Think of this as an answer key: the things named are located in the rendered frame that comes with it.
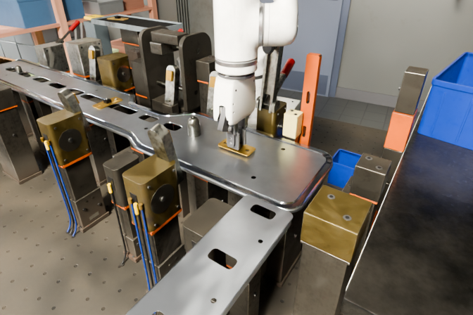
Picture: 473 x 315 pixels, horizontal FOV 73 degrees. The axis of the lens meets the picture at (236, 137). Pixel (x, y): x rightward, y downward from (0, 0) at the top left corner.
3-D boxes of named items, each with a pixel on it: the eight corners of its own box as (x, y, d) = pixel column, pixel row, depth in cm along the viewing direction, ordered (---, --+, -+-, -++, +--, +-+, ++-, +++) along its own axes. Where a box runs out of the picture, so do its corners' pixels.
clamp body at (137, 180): (135, 304, 73) (104, 181, 56) (172, 267, 82) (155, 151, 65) (155, 320, 70) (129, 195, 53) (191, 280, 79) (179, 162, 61)
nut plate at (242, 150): (217, 145, 75) (216, 140, 74) (226, 138, 77) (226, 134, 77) (247, 157, 70) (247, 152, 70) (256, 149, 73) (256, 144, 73)
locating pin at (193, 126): (186, 140, 81) (184, 117, 77) (193, 135, 83) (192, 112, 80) (195, 144, 79) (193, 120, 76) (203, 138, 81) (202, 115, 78)
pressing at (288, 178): (-36, 74, 123) (-38, 70, 122) (24, 60, 139) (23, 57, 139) (294, 219, 56) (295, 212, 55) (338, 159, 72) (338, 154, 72)
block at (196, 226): (181, 330, 68) (167, 233, 54) (215, 288, 77) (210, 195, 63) (208, 350, 65) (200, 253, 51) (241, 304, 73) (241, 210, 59)
